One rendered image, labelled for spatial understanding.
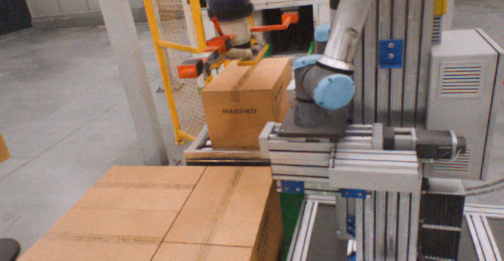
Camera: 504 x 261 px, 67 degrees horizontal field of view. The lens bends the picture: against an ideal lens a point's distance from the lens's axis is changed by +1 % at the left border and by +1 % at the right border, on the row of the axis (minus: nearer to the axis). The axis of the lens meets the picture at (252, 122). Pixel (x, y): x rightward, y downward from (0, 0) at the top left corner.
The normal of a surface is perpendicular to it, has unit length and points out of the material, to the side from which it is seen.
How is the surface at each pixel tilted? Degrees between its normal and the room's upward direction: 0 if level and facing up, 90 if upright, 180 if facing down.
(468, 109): 90
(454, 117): 90
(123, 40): 90
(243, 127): 90
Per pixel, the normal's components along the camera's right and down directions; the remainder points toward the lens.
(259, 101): -0.24, 0.43
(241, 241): -0.12, -0.90
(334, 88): 0.20, 0.50
